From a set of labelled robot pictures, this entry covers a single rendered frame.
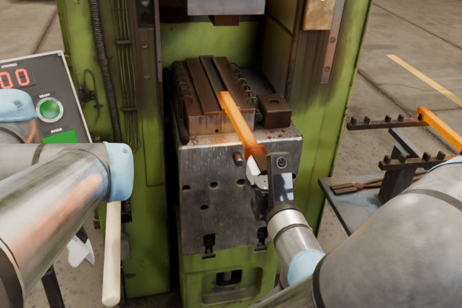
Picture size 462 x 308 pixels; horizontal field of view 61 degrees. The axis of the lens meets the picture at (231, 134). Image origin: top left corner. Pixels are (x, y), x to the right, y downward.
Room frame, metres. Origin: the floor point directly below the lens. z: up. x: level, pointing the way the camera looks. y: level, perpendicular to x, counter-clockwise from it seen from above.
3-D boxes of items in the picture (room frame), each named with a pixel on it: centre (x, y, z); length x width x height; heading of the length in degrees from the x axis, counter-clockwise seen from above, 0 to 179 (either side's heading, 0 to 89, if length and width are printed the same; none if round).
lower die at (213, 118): (1.22, 0.08, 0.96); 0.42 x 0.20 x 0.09; 15
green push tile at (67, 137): (0.76, 0.39, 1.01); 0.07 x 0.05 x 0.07; 130
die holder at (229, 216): (1.24, 0.03, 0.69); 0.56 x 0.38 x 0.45; 15
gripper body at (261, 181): (0.62, -0.10, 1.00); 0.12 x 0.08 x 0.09; 15
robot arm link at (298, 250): (0.46, -0.14, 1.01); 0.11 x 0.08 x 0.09; 15
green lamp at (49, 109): (0.79, 0.42, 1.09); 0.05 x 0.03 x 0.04; 105
